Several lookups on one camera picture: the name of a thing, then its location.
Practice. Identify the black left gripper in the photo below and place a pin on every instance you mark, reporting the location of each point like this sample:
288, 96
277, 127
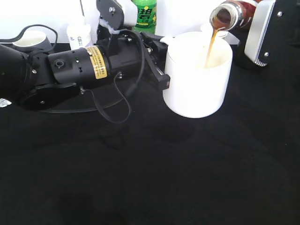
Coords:
137, 54

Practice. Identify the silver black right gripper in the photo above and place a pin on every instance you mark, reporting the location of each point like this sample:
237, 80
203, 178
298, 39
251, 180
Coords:
275, 26

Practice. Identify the brown coffee drink bottle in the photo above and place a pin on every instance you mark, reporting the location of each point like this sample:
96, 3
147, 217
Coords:
233, 14

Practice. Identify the white ceramic mug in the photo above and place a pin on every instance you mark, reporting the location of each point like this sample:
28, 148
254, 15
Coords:
198, 82

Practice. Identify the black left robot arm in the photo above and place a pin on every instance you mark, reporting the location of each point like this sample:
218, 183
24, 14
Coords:
38, 80

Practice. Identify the green sprite bottle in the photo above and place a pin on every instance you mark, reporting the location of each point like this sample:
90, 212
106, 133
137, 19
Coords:
147, 16

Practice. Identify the yellow paper cup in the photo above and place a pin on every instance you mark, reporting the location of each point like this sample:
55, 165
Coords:
207, 28

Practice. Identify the black ceramic mug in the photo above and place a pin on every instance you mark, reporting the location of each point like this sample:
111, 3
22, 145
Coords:
242, 61

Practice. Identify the white yogurt drink bottle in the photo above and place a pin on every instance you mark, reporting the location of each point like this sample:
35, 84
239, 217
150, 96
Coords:
79, 33

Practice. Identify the grey ceramic mug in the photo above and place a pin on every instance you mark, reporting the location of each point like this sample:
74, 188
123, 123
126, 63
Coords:
33, 39

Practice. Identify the clear water bottle green label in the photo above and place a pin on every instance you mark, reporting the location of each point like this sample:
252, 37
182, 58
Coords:
4, 103

